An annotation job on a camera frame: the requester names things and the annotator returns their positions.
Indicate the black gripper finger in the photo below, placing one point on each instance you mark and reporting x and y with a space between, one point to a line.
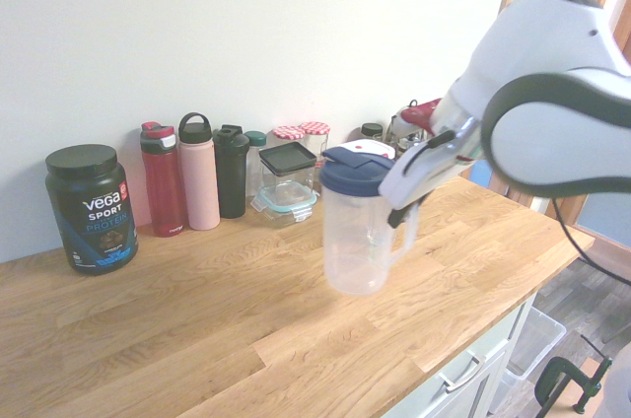
400 216

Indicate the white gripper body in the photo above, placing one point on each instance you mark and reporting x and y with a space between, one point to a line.
419 176

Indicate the tall clear plastic cup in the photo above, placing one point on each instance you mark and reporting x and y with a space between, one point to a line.
350 250

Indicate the red water bottle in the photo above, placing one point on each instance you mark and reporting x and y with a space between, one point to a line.
165 191

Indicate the glass French press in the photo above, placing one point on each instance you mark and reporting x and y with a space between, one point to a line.
406 142

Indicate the cereal container with white lid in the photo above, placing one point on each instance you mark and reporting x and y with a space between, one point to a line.
370 146

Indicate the jar with black lid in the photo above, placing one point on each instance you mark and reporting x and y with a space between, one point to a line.
371 129

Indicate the tall jar red checkered lid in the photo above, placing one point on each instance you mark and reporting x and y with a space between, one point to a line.
288 133
315 129

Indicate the glass container with teal lid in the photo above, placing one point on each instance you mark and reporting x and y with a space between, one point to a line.
286 202

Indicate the square container with black lid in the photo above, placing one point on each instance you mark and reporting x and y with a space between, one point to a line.
288 157

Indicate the white kitchen cabinet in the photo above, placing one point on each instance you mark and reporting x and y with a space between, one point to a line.
493 339

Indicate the jar with green lid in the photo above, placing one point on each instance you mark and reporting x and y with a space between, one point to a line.
255 139

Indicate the black shaker bottle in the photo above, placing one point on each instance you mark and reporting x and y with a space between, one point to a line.
231 176

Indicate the clear plastic storage bin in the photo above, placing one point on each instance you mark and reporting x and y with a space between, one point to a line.
537 339

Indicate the pink bottle with black lid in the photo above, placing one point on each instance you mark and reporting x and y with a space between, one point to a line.
199 181

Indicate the dark green clamp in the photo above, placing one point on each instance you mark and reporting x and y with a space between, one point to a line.
544 383

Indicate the black Vega protein tub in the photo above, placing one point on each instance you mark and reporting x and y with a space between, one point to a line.
93 211

